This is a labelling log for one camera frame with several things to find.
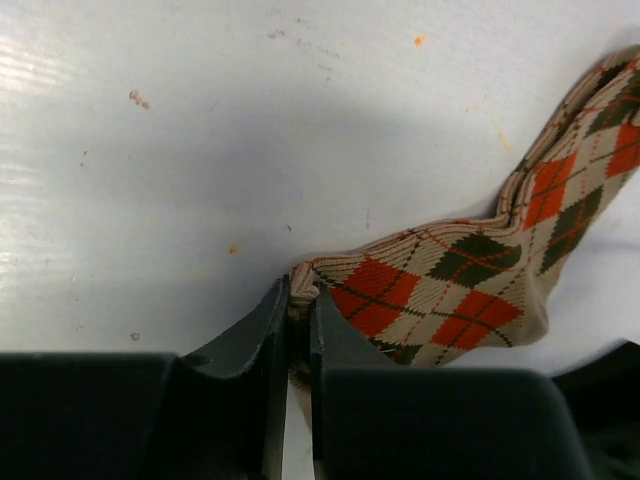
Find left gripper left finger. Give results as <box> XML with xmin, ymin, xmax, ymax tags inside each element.
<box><xmin>179</xmin><ymin>277</ymin><xmax>290</xmax><ymax>479</ymax></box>

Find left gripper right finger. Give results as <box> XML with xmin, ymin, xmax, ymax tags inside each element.
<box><xmin>309</xmin><ymin>287</ymin><xmax>394</xmax><ymax>479</ymax></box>

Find tan argyle sock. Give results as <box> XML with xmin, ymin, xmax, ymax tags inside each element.
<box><xmin>288</xmin><ymin>45</ymin><xmax>639</xmax><ymax>390</ymax></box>

